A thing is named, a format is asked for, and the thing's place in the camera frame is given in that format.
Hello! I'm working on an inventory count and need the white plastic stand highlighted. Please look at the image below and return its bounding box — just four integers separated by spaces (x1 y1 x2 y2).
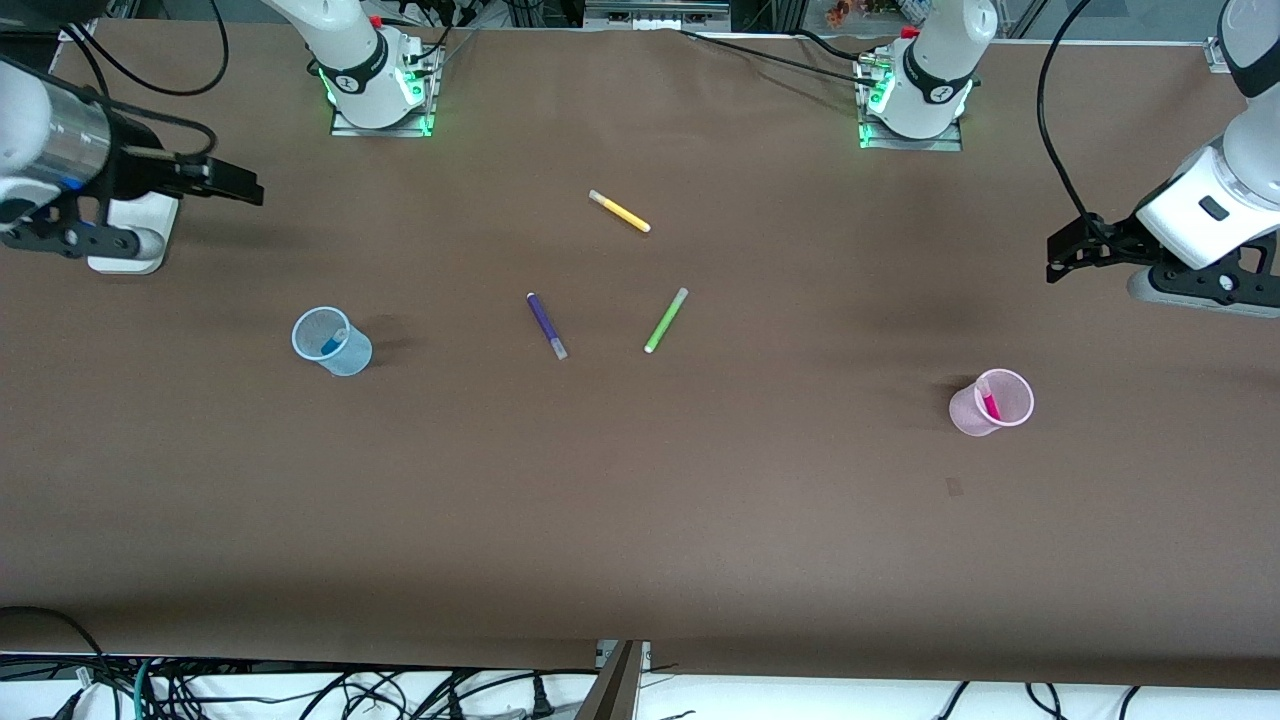
87 195 180 276

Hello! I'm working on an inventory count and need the translucent pink plastic cup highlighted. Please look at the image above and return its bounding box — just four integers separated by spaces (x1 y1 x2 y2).
948 367 1036 439

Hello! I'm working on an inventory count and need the translucent blue plastic cup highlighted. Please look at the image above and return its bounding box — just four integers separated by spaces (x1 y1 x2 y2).
291 306 374 378

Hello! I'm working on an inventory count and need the purple marker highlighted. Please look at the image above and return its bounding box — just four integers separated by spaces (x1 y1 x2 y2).
526 292 569 361

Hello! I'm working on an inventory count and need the yellow marker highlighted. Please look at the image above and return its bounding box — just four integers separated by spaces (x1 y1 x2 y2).
588 189 652 234

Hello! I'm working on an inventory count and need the green marker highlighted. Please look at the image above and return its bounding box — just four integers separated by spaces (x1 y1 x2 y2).
643 287 690 355

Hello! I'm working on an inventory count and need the grey metal box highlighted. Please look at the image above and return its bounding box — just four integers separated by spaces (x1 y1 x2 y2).
584 0 732 32

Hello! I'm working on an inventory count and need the brown table cover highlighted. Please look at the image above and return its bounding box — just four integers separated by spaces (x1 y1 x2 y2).
0 20 1280 691

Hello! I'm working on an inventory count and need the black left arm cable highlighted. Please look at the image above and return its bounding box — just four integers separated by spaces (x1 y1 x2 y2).
1036 0 1103 229

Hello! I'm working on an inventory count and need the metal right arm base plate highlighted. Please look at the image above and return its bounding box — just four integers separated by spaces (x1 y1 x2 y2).
329 40 443 139

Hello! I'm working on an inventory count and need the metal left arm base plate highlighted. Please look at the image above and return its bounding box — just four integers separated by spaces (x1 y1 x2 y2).
855 50 964 153

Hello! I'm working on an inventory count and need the black cable across table edge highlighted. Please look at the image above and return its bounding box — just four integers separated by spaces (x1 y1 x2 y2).
678 27 893 89

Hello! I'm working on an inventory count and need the black looped cable under table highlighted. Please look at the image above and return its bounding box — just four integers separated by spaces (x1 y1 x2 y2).
0 604 109 701

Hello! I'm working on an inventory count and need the metal table frame beam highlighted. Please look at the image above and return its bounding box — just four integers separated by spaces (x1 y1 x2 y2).
573 640 653 720

